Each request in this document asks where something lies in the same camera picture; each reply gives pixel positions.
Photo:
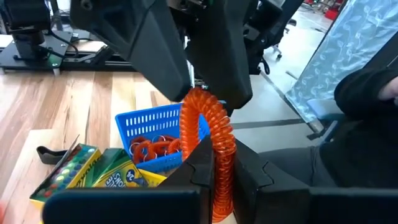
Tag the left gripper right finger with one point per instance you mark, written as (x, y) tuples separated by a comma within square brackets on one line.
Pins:
[(261, 193)]

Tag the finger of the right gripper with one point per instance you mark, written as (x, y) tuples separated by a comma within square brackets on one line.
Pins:
[(224, 56), (140, 37)]

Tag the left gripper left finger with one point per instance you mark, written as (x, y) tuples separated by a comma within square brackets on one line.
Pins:
[(199, 168)]

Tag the orange coil wristband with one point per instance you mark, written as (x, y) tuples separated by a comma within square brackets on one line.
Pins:
[(161, 147), (138, 155), (174, 145), (224, 130)]

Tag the blue plastic basket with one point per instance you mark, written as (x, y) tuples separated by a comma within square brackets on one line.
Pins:
[(146, 121)]

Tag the green yellow crayon box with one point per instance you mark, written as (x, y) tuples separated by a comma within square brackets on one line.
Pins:
[(121, 174)]

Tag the crayon box with colour dots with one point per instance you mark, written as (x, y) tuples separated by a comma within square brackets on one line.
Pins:
[(71, 168)]

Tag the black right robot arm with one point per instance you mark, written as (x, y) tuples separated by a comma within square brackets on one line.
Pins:
[(28, 31)]

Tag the black office chair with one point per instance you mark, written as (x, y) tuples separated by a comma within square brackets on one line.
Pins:
[(264, 31)]

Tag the person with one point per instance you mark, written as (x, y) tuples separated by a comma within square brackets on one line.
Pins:
[(357, 140)]

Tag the blue leaf pattern partition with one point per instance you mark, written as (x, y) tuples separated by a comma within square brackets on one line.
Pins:
[(348, 46)]

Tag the black aluminium rig frame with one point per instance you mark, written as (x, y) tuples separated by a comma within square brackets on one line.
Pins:
[(60, 49)]

